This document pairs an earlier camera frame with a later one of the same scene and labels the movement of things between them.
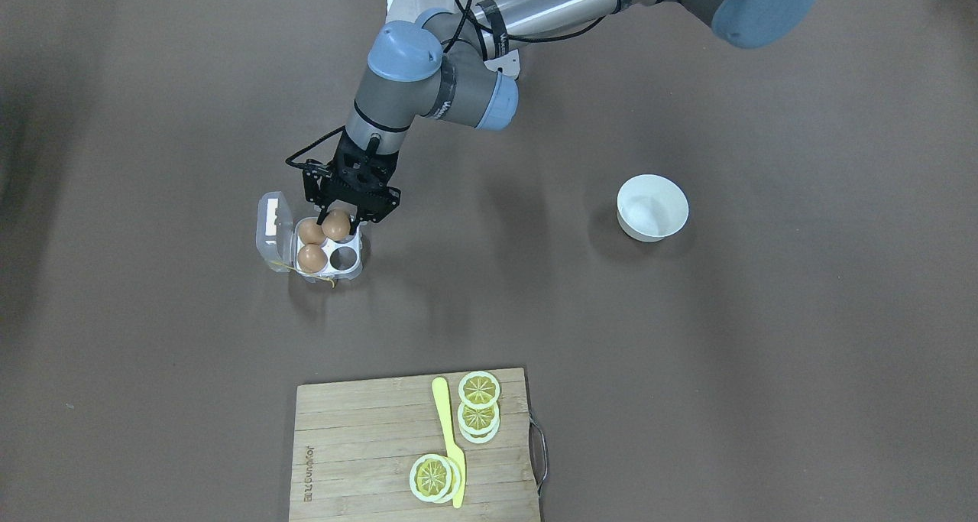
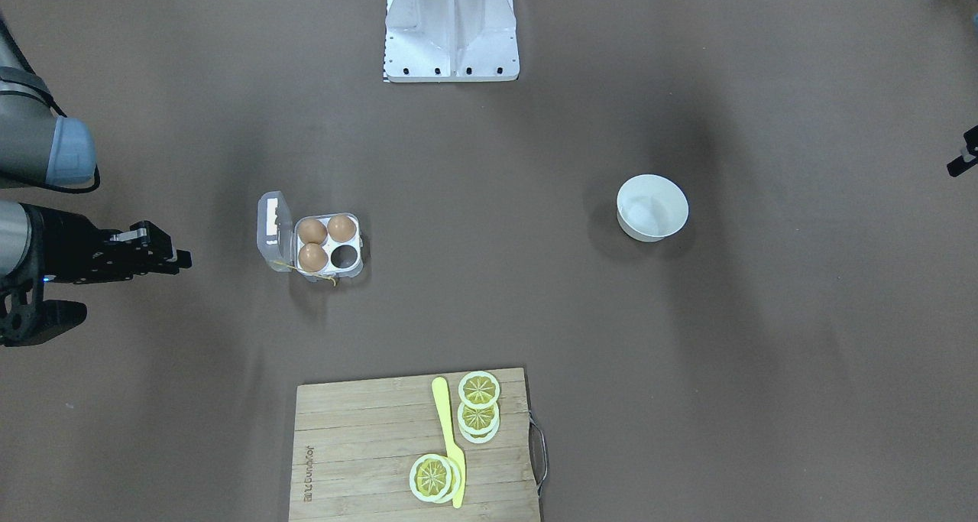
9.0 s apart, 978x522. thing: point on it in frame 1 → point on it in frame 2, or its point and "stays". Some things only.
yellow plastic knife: x=441 y=397 stays
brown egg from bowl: x=336 y=225 stays
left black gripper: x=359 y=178 → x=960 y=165
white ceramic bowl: x=650 y=209 stays
